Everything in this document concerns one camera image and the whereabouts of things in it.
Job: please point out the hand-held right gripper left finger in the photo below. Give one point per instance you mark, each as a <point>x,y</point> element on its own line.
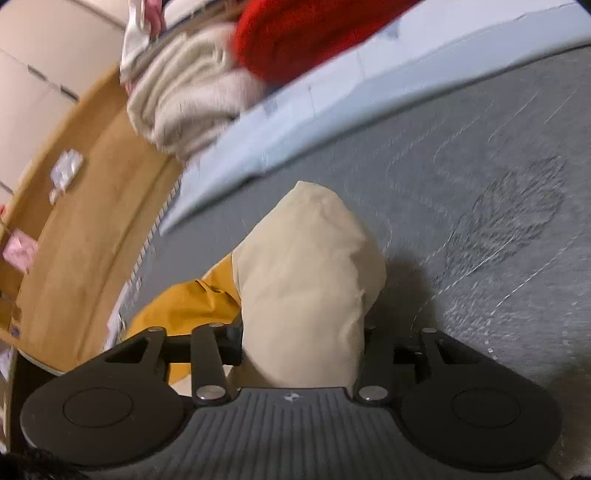
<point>231,344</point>

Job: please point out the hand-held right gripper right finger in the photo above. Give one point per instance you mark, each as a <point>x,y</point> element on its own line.
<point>378,355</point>

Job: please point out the beige and mustard jacket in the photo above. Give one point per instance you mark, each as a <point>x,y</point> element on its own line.
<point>304,277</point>

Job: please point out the grey quilted bed cover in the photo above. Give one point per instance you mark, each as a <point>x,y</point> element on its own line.
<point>461,161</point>

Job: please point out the light blue bed sheet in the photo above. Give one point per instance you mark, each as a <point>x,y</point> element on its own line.
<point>286,138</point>

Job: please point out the pink box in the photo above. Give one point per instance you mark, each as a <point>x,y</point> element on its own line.
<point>19,251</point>

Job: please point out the white plastic bag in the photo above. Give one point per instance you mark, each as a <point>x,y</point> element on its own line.
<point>65,173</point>

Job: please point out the folded cream blanket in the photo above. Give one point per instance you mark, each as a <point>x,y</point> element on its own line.
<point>184,101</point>

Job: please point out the red fleece blanket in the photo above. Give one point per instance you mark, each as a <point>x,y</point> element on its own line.
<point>304,32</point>

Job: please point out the white and pink cloth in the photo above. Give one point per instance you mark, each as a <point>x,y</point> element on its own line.
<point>138,32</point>

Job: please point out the white wardrobe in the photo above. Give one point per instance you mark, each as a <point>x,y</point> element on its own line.
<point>41,69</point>

